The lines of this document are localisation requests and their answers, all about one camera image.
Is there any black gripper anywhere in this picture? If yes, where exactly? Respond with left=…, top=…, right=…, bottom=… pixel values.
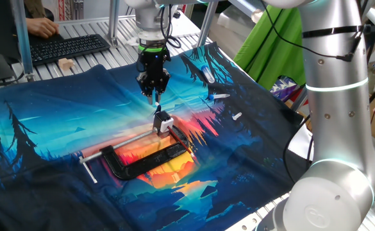
left=137, top=50, right=171, bottom=106

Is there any black white pencil sharpener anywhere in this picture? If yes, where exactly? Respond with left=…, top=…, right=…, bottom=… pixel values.
left=153, top=101, right=174, bottom=136

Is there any brown sleeved forearm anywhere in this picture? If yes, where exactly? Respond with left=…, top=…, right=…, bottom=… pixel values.
left=24, top=0, right=46, bottom=19

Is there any red pencil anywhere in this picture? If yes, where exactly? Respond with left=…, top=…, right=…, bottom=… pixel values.
left=167, top=126, right=195, bottom=158

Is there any bare person hand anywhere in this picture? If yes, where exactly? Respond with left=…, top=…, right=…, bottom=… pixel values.
left=26, top=17, right=60, bottom=39

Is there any crumpled white paper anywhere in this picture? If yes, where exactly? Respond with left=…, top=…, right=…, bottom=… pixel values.
left=124, top=36, right=140, bottom=47

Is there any large clear tube blue cap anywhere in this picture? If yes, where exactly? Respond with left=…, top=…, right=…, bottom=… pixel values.
left=201, top=65, right=216, bottom=84

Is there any small clear blue marker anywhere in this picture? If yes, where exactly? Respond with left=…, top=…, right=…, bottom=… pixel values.
left=206, top=92, right=231, bottom=101

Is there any black C-clamp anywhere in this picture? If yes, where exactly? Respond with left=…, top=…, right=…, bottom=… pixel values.
left=79, top=123, right=191, bottom=184

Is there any small wooden block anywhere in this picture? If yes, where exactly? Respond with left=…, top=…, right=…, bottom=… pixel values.
left=58, top=57, right=75, bottom=71

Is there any black keyboard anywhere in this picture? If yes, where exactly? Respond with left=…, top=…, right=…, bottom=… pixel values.
left=29, top=33, right=111, bottom=67

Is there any printed sunset forest cloth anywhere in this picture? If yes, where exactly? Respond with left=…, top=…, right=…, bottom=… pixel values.
left=0, top=41, right=316, bottom=231

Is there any red white striped pole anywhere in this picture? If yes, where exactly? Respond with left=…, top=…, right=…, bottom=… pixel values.
left=57, top=0, right=67, bottom=22

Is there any green cloth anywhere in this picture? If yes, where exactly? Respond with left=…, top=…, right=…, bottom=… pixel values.
left=233, top=4, right=307, bottom=90

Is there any aluminium frame post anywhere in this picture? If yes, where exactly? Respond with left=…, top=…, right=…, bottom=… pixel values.
left=107, top=0, right=121, bottom=47
left=290, top=85, right=308, bottom=112
left=10, top=0, right=36, bottom=81
left=196, top=1, right=219, bottom=48

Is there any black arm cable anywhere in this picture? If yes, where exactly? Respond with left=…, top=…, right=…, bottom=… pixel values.
left=160, top=0, right=367, bottom=185

